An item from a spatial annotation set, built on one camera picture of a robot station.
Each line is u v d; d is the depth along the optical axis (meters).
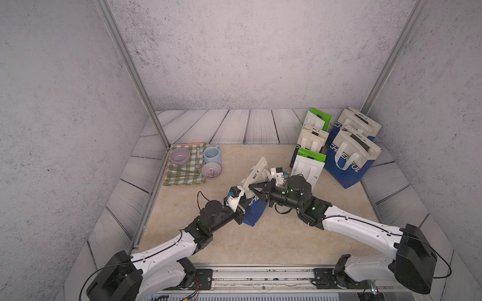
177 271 0.60
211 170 1.06
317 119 0.98
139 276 0.42
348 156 0.91
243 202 0.71
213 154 1.10
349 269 0.61
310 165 0.80
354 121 0.99
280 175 0.70
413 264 0.39
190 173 1.08
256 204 0.78
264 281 0.74
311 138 0.90
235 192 0.64
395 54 0.82
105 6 0.70
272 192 0.64
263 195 0.64
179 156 1.12
